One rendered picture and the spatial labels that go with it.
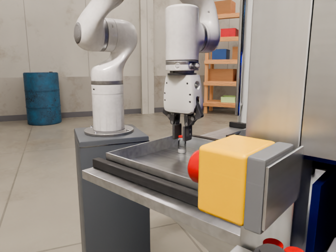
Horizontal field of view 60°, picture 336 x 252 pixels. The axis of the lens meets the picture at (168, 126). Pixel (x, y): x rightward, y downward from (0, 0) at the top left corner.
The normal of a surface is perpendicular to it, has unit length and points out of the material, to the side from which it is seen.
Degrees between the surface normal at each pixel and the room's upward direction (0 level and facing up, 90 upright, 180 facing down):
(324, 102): 90
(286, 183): 90
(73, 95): 90
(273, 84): 90
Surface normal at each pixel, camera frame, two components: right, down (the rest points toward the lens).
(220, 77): -0.49, 0.18
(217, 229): -0.66, 0.15
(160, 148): 0.75, 0.13
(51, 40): 0.36, 0.18
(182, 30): -0.04, 0.19
